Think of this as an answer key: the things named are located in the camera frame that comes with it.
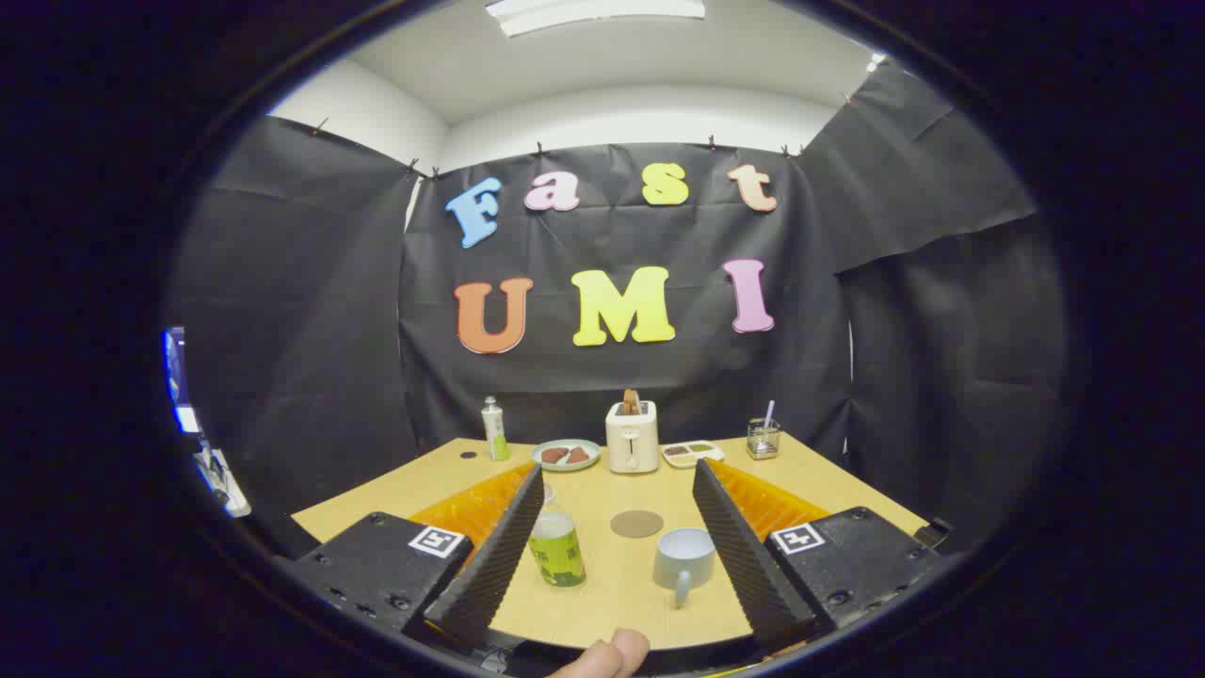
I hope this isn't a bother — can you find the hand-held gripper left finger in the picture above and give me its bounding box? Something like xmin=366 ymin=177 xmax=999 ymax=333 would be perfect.
xmin=273 ymin=461 xmax=547 ymax=651

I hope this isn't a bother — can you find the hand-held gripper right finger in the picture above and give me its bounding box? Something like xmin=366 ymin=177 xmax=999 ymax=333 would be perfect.
xmin=692 ymin=459 xmax=944 ymax=649

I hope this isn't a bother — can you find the light blue cup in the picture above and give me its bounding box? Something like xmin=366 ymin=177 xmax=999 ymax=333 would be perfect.
xmin=652 ymin=527 xmax=718 ymax=609

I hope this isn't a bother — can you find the green label juice bottle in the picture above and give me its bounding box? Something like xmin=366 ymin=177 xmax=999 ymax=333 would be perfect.
xmin=527 ymin=485 xmax=587 ymax=589

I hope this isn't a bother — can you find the round brown coaster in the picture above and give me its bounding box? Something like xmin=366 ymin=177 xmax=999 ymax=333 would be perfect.
xmin=610 ymin=509 xmax=665 ymax=540

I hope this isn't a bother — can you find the small white green bottle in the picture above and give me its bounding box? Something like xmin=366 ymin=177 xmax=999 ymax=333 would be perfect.
xmin=481 ymin=395 xmax=510 ymax=462

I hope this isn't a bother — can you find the white divided snack tray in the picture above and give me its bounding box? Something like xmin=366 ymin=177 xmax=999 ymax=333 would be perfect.
xmin=661 ymin=441 xmax=726 ymax=469

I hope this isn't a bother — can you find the pale green plate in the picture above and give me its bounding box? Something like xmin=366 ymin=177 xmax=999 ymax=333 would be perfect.
xmin=530 ymin=439 xmax=602 ymax=473

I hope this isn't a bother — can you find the wooden table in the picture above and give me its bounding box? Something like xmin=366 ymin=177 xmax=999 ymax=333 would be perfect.
xmin=290 ymin=433 xmax=931 ymax=653

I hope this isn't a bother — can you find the cream toaster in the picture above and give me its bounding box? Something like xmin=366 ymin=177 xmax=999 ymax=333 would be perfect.
xmin=605 ymin=400 xmax=660 ymax=475

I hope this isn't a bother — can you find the white device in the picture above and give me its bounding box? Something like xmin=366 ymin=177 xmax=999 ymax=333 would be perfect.
xmin=193 ymin=447 xmax=252 ymax=519

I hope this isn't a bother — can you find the blue lit screen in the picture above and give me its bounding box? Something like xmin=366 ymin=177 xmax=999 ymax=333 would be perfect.
xmin=165 ymin=327 xmax=201 ymax=434

